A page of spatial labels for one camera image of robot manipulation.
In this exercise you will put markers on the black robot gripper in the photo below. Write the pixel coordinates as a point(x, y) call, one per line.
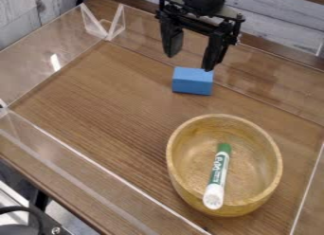
point(202, 16)

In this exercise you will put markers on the green and white marker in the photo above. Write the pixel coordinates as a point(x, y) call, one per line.
point(214, 194)

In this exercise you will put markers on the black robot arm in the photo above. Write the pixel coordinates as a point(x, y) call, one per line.
point(207, 17)

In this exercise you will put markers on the brown wooden bowl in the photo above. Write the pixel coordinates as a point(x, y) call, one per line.
point(255, 168)

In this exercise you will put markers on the blue foam block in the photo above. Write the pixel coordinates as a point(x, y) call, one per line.
point(192, 81)

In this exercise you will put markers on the clear acrylic corner bracket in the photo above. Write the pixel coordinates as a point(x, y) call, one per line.
point(103, 28)

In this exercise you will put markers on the clear acrylic front wall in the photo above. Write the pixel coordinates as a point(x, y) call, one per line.
point(102, 198)

